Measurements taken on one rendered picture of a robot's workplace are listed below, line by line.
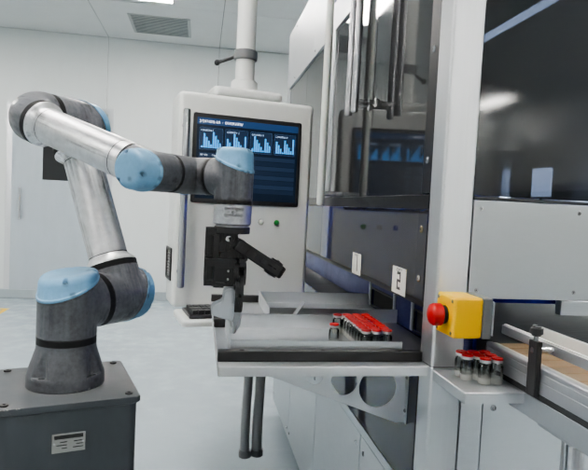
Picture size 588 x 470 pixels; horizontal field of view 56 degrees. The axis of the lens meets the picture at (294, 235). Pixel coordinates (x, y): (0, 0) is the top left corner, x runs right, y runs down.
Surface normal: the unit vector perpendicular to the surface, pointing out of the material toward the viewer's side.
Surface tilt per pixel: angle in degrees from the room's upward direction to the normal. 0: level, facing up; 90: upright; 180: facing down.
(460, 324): 90
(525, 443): 90
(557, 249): 90
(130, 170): 90
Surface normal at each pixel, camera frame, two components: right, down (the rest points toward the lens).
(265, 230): 0.36, 0.07
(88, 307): 0.87, 0.07
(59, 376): 0.23, -0.24
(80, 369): 0.69, -0.23
